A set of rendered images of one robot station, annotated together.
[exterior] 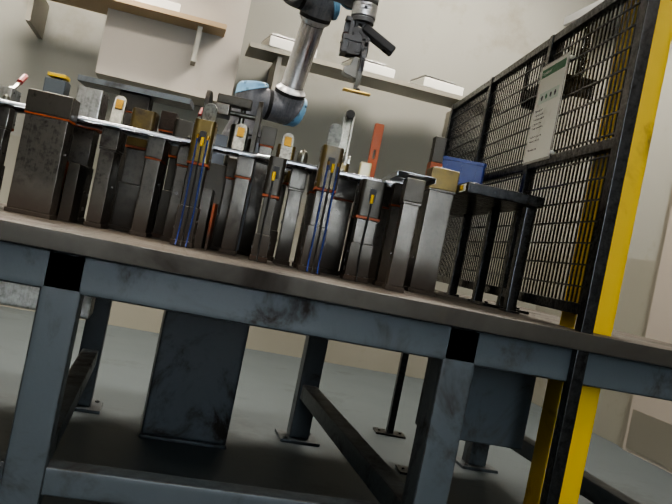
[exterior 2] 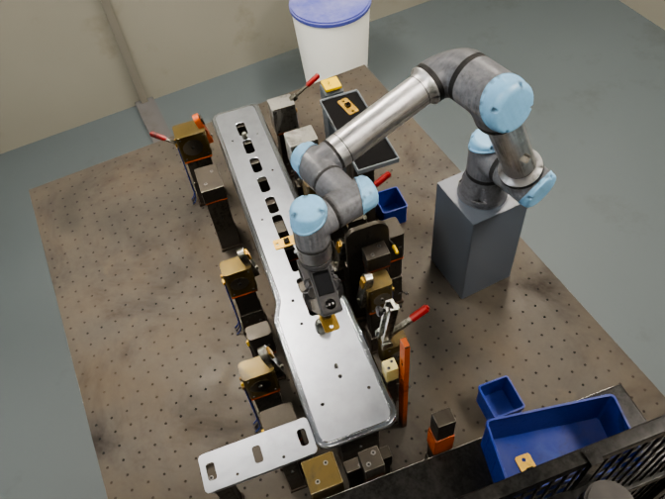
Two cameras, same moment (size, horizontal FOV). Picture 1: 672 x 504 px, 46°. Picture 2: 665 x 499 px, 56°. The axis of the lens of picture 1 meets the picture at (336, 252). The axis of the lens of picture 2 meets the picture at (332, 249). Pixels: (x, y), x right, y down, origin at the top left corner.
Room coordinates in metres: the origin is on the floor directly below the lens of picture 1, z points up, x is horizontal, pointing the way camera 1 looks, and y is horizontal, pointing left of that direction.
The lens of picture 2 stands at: (2.31, -0.75, 2.53)
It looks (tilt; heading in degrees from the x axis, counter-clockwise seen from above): 52 degrees down; 82
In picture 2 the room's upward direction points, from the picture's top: 7 degrees counter-clockwise
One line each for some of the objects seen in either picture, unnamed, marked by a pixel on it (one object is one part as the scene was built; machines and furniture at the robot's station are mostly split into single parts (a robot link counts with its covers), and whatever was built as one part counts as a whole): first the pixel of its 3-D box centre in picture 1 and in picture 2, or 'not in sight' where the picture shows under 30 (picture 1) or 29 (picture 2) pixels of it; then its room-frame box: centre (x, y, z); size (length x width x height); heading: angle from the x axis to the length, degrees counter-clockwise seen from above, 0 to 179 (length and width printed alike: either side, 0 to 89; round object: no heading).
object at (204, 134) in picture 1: (193, 184); (241, 298); (2.16, 0.41, 0.87); 0.12 x 0.07 x 0.35; 6
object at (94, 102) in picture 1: (82, 156); (311, 177); (2.49, 0.84, 0.90); 0.13 x 0.08 x 0.41; 6
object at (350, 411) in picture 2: (180, 141); (282, 239); (2.33, 0.51, 1.00); 1.38 x 0.22 x 0.02; 96
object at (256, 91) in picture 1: (252, 99); (491, 151); (2.96, 0.42, 1.27); 0.13 x 0.12 x 0.14; 111
